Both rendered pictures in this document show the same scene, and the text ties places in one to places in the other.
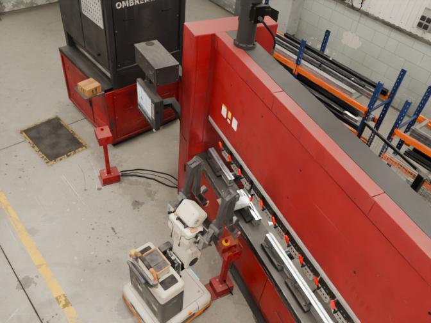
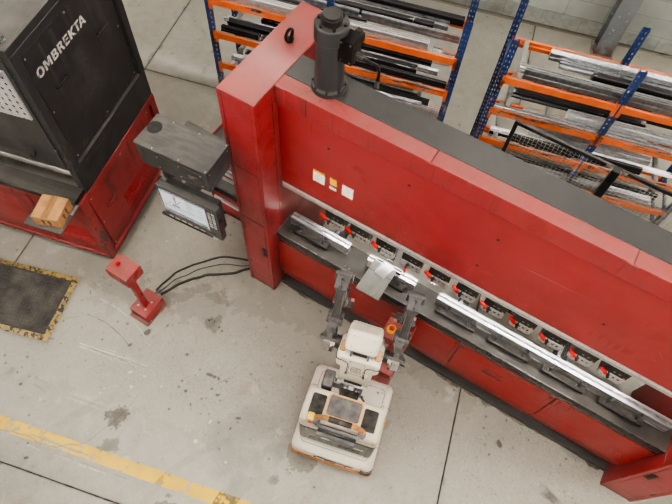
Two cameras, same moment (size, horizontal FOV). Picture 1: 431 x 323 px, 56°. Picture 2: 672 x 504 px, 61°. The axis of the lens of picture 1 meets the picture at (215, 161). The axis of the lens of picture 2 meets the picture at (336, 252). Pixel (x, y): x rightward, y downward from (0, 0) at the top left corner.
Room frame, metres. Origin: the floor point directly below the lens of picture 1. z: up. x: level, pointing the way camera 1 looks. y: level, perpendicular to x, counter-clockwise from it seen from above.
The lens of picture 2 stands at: (1.17, 0.99, 4.58)
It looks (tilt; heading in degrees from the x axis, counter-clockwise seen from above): 61 degrees down; 328
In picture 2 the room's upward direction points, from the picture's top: 6 degrees clockwise
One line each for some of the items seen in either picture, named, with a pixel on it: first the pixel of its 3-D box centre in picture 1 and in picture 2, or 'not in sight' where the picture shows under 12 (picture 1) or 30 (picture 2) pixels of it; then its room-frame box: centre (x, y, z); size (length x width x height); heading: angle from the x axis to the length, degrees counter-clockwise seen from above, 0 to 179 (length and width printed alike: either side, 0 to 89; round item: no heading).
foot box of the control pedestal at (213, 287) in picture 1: (219, 286); (384, 365); (2.15, -0.20, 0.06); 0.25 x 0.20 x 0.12; 123
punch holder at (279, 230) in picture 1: (284, 227); (468, 288); (2.09, -0.64, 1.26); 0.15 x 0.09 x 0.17; 31
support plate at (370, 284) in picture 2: (233, 202); (376, 279); (2.51, -0.22, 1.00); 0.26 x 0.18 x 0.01; 121
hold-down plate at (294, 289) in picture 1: (297, 295); (507, 348); (1.70, -0.81, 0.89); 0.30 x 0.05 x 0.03; 31
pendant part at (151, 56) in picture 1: (156, 90); (192, 185); (3.42, 0.69, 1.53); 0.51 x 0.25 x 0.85; 36
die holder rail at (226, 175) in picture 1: (220, 166); (320, 232); (3.06, -0.06, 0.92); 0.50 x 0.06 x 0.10; 31
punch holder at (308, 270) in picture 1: (312, 266); (524, 319); (1.75, -0.84, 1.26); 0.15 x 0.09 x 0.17; 31
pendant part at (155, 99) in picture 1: (151, 103); (194, 207); (3.33, 0.74, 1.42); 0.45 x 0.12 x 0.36; 36
